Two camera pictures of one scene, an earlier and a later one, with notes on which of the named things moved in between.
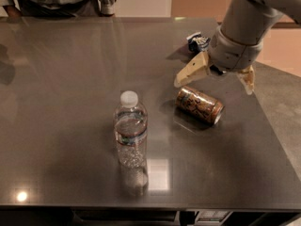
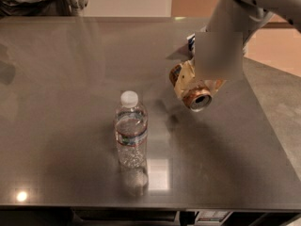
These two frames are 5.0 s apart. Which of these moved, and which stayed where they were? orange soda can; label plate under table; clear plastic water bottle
Moved: orange soda can
Stayed: clear plastic water bottle; label plate under table
